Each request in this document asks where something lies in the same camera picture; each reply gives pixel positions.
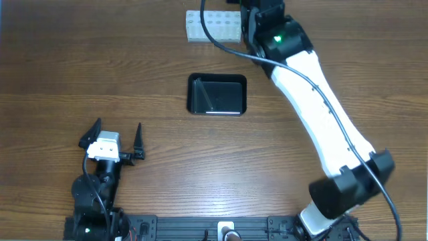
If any white test tube rack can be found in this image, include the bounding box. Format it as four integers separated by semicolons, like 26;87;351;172
185;9;243;44

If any black tray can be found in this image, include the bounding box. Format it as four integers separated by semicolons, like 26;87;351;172
186;72;248;116

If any clear test tube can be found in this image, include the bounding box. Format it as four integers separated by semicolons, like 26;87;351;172
204;110;242;116
195;78;215;112
193;80;202;114

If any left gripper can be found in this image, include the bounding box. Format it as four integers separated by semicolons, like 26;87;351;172
78;117;146;167

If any mounting rail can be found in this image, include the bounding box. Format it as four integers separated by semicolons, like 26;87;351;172
63;214;360;241

